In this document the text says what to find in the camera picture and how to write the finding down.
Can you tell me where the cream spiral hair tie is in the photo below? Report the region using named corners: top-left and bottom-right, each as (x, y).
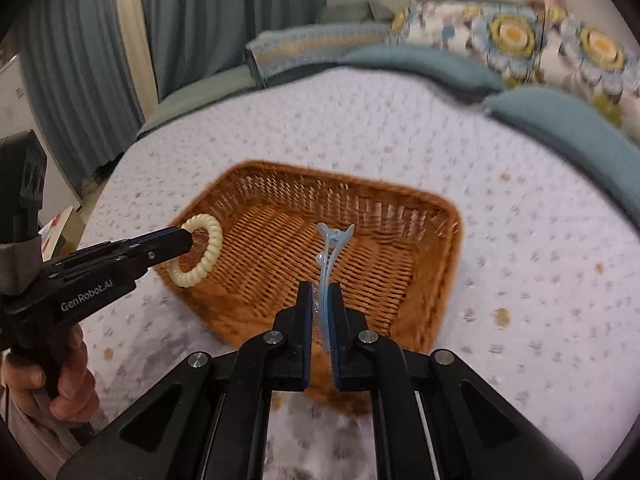
top-left (166, 212), bottom-right (225, 290)

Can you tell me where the light blue hair clip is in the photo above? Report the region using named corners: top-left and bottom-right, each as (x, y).
top-left (316, 222), bottom-right (355, 351)

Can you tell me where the person's left hand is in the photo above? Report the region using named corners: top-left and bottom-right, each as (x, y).
top-left (1, 325), bottom-right (100, 425)

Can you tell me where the brown wicker basket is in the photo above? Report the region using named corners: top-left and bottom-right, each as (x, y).
top-left (153, 159), bottom-right (464, 413)

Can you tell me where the floral lavender bed quilt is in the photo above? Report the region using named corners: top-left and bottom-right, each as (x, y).
top-left (81, 68), bottom-right (639, 479)

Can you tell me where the folded blue striped blanket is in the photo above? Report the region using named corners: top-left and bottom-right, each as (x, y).
top-left (244, 22), bottom-right (390, 88)

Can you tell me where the blue-grey curtain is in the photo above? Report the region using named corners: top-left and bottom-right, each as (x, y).
top-left (11, 0), bottom-right (326, 188)

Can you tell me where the teal pillow far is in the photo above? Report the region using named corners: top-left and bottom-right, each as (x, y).
top-left (340, 44), bottom-right (506, 94)

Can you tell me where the teal pillow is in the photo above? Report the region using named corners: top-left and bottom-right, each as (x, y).
top-left (340, 44), bottom-right (506, 94)
top-left (483, 87), bottom-right (639, 226)

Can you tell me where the teal pillow near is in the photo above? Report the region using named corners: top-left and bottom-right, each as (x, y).
top-left (483, 87), bottom-right (639, 226)

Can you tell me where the floral patterned cushion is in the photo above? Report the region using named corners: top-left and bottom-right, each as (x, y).
top-left (388, 0), bottom-right (639, 140)

